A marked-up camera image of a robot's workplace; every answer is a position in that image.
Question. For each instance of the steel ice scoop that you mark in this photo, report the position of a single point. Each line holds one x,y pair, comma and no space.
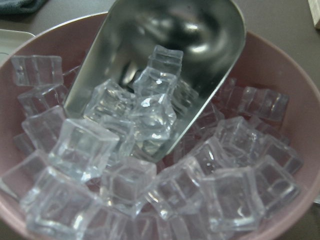
210,33

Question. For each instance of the pile of clear ice cubes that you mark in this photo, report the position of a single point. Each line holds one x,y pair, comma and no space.
94,178

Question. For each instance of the pink bowl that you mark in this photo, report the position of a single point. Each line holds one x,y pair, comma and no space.
261,65

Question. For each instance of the cream rabbit tray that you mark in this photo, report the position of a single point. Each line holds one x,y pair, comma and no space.
10,40

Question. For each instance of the grey folded cloth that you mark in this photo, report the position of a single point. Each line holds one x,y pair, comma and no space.
16,7

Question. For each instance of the bamboo cutting board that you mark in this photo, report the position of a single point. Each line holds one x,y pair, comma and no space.
314,6

